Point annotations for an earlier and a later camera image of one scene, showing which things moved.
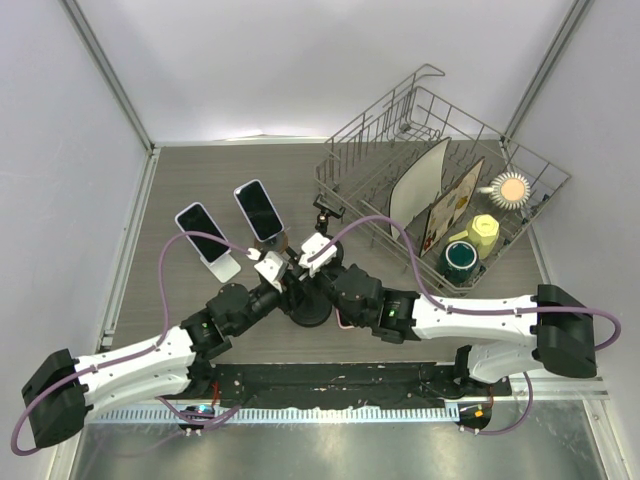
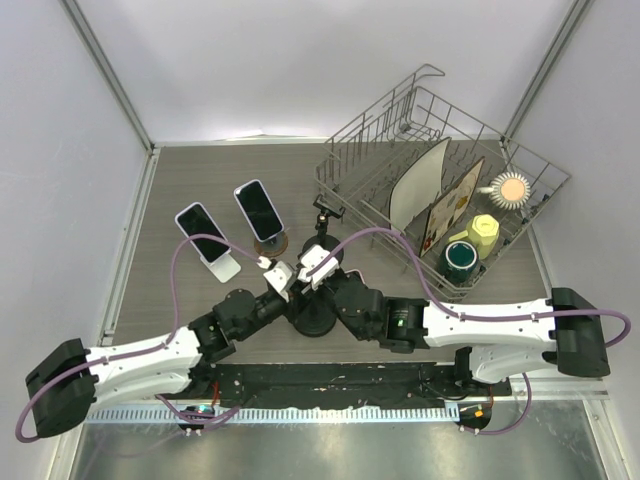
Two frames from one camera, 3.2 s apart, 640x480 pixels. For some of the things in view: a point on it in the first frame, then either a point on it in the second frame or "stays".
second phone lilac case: (259, 210) stays
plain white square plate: (418, 187) stays
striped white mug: (509, 190) stays
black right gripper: (313, 281) to (320, 289)
